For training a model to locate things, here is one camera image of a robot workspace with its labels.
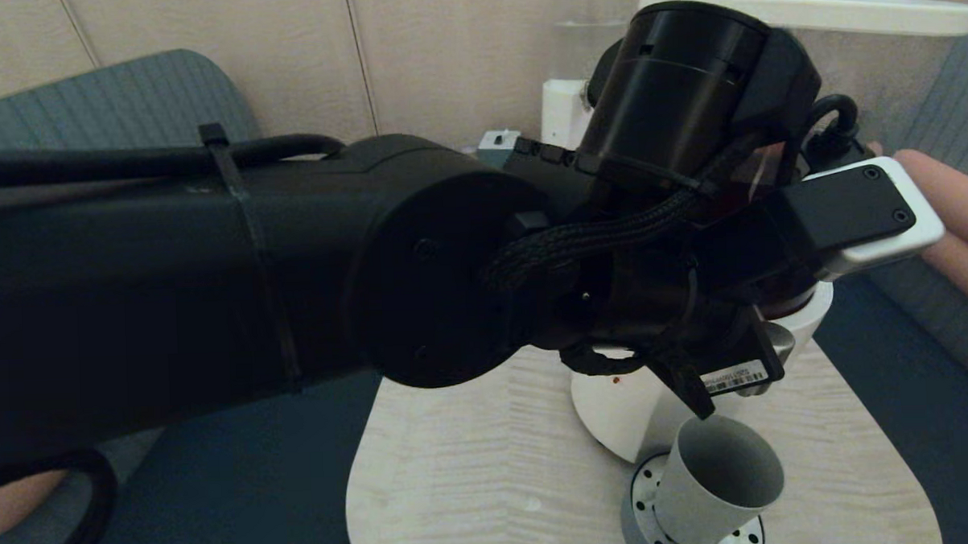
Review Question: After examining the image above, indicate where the teal ribbed bench backrest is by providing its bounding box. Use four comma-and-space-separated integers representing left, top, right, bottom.
0, 47, 275, 544
859, 31, 968, 408

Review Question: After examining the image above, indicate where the grey plastic cup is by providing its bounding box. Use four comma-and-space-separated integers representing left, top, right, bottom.
653, 412, 788, 544

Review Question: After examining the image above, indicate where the large perforated metal drip tray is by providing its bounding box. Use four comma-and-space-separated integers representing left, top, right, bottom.
617, 447, 767, 544

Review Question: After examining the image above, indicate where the white dispenser lid blue knob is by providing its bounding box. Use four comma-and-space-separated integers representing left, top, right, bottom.
640, 0, 968, 48

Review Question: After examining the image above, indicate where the small water dispenser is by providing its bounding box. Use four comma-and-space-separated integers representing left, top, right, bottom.
537, 0, 643, 151

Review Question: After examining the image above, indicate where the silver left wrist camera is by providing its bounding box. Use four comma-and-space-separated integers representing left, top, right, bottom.
785, 154, 948, 285

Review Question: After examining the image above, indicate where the small grey box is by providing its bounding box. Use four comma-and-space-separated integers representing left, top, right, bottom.
476, 129, 523, 170

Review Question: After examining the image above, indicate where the steel dispenser tap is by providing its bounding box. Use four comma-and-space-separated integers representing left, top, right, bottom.
764, 322, 797, 369

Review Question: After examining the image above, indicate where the tea dispenser with white base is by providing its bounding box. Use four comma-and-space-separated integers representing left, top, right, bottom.
558, 14, 968, 468

